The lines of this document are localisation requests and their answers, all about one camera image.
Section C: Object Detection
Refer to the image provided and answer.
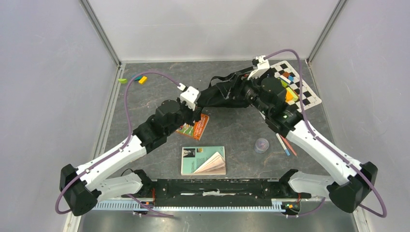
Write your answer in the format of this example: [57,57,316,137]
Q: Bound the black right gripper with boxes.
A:
[217,69,271,116]

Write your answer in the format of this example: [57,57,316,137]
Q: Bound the black student backpack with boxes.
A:
[197,67,263,108]

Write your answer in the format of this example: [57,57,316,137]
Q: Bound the teal paperback book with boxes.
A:
[180,146,227,176]

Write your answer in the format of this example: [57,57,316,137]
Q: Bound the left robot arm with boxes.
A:
[55,99,202,216]

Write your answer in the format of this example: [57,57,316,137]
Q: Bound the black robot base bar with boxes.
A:
[133,170,312,207]

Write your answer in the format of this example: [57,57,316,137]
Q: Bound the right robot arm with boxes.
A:
[230,74,378,213]

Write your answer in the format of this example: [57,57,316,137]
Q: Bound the orange treehouse book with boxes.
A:
[176,114,209,141]

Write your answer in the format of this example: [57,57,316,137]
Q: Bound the green white block stack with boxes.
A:
[279,75,292,88]

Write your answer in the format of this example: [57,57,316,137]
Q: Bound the brown blue block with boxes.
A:
[281,72,294,82]

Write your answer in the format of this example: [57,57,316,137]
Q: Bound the orange green block stack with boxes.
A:
[285,87,299,103]

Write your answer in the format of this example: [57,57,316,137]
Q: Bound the yellow toy block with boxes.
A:
[138,76,147,85]

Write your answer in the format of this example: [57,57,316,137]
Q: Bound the black white chessboard mat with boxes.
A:
[269,60,322,113]

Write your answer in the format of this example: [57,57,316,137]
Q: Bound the teal toy block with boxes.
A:
[131,75,143,81]

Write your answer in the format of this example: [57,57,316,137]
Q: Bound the blue white pen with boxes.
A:
[276,133,290,156]

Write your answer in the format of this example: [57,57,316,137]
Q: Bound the green half-round block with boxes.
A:
[118,78,128,84]

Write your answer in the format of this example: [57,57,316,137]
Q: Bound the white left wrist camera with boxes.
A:
[180,87,201,111]

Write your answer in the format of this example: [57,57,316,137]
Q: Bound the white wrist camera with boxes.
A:
[247,56,270,80]
[180,87,201,111]

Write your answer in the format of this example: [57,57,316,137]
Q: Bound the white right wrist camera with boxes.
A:
[247,56,270,80]

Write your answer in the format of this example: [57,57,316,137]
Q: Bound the white slotted cable duct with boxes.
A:
[84,198,289,213]

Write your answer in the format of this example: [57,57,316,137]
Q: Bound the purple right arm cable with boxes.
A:
[264,48,388,218]

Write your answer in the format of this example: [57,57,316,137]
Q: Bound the aluminium frame rail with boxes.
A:
[62,0,126,232]

